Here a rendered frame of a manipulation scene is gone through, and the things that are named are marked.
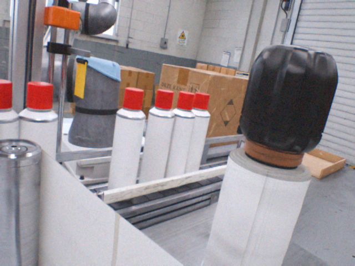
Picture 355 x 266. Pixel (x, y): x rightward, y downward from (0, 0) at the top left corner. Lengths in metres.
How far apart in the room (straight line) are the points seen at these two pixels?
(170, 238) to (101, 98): 0.42
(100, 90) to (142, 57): 5.78
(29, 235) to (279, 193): 0.21
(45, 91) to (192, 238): 0.31
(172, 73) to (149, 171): 0.57
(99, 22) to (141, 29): 5.35
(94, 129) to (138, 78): 3.24
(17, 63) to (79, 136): 0.30
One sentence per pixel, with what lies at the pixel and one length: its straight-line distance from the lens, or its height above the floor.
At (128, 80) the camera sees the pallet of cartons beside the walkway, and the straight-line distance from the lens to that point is 3.89.
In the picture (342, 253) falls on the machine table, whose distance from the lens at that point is 0.70.
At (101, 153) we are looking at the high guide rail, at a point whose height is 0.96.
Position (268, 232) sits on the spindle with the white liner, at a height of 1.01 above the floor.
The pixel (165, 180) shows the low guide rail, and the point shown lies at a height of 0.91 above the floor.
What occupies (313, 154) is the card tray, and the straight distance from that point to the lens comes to 1.43.
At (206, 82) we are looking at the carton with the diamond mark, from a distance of 0.95.
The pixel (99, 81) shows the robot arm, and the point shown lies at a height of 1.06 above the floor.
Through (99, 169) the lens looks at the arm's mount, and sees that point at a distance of 0.69.
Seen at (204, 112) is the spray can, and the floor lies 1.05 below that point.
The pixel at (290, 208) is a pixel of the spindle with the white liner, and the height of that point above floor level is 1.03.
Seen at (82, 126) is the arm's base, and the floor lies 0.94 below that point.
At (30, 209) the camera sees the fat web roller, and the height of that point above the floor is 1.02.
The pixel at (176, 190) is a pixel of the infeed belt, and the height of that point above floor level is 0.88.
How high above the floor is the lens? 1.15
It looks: 15 degrees down
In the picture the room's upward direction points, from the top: 10 degrees clockwise
